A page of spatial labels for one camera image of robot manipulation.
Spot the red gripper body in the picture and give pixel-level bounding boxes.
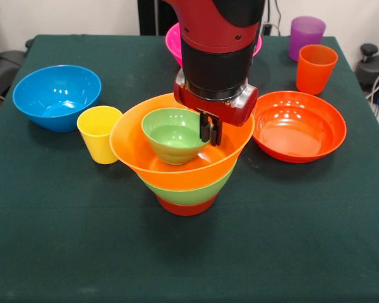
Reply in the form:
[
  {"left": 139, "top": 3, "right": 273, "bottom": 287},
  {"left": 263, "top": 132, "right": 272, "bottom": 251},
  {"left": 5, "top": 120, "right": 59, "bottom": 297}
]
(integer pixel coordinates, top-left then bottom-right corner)
[{"left": 173, "top": 68, "right": 260, "bottom": 128}]

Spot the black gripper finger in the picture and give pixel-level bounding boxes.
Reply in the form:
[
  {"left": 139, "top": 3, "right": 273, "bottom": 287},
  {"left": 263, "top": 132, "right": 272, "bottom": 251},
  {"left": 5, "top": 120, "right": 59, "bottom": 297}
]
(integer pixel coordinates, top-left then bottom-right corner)
[
  {"left": 199, "top": 112, "right": 213, "bottom": 143},
  {"left": 210, "top": 118, "right": 224, "bottom": 147}
]

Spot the small green ribbed bowl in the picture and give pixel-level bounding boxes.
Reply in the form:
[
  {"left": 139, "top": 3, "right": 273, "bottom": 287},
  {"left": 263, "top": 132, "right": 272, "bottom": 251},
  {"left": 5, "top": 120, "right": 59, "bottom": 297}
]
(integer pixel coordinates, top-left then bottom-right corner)
[{"left": 141, "top": 107, "right": 213, "bottom": 166}]

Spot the wide shallow orange bowl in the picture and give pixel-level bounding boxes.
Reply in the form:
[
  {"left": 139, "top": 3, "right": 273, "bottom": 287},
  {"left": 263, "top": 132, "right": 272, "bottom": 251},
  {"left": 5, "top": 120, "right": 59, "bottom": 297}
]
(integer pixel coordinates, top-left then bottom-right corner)
[{"left": 251, "top": 90, "right": 347, "bottom": 164}]

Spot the large green bowl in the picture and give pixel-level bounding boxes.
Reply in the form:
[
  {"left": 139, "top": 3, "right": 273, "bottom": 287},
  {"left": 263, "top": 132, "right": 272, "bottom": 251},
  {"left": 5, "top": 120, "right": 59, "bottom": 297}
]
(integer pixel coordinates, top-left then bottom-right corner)
[{"left": 140, "top": 159, "right": 239, "bottom": 206}]

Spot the large yellow-orange bowl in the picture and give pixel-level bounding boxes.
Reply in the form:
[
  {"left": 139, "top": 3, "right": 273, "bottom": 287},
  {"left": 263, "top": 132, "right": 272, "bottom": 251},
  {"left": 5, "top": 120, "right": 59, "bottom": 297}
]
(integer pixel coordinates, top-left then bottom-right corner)
[{"left": 109, "top": 92, "right": 255, "bottom": 192}]

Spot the small orange bowl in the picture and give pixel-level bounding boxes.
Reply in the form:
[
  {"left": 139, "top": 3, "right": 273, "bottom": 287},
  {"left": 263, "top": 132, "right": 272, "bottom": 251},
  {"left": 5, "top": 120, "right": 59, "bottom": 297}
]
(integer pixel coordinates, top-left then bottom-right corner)
[{"left": 155, "top": 194, "right": 218, "bottom": 217}]

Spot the large pink bowl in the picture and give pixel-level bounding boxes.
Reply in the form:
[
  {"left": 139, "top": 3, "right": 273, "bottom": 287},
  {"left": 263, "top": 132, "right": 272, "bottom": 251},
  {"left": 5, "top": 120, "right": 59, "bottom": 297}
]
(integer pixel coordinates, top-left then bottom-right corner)
[{"left": 165, "top": 22, "right": 263, "bottom": 68}]

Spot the orange cup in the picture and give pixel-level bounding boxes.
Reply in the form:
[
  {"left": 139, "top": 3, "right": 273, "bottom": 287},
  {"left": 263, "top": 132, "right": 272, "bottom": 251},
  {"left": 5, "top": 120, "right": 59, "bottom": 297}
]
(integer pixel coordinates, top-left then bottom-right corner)
[{"left": 296, "top": 44, "right": 339, "bottom": 96}]

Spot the purple cup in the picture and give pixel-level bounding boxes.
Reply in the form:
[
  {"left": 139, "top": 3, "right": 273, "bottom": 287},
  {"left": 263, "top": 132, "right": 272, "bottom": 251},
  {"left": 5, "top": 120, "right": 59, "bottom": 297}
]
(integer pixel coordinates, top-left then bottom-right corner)
[{"left": 288, "top": 16, "right": 327, "bottom": 62}]

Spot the yellow cup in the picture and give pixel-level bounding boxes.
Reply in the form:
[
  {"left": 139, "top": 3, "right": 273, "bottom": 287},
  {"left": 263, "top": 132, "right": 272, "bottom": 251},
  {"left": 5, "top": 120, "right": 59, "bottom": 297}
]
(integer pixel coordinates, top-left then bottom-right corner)
[{"left": 76, "top": 105, "right": 123, "bottom": 165}]

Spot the dark green tablecloth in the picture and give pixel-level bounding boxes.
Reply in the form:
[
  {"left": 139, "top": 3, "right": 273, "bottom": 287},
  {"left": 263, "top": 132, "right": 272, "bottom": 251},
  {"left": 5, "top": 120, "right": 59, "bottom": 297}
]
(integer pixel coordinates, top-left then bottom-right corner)
[{"left": 0, "top": 33, "right": 379, "bottom": 303}]

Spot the black rounded base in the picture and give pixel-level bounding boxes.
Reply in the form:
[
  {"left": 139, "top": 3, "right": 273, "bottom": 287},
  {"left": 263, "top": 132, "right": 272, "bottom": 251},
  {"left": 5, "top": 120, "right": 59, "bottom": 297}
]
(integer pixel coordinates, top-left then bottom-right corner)
[{"left": 355, "top": 53, "right": 379, "bottom": 105}]

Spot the black clamp knob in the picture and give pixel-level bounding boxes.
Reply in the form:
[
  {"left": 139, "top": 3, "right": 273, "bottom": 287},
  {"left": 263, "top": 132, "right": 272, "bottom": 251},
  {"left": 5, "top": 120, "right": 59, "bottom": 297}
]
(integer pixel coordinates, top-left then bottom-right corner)
[{"left": 359, "top": 43, "right": 379, "bottom": 64}]

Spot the blue bowl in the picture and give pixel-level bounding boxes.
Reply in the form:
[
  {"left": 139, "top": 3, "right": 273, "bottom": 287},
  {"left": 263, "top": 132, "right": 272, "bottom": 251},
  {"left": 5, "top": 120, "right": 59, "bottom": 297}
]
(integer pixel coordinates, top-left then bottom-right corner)
[{"left": 12, "top": 65, "right": 102, "bottom": 133}]

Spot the dark grey chair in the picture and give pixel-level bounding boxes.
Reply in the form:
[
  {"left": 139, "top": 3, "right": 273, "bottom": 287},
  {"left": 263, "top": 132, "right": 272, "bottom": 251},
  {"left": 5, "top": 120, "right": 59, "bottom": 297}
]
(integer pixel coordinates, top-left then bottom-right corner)
[{"left": 0, "top": 49, "right": 27, "bottom": 98}]

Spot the black hanging cable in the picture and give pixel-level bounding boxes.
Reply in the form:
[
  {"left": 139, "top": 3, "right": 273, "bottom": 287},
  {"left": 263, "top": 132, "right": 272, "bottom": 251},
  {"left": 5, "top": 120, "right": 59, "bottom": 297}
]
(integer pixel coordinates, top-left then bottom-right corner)
[{"left": 267, "top": 0, "right": 284, "bottom": 36}]

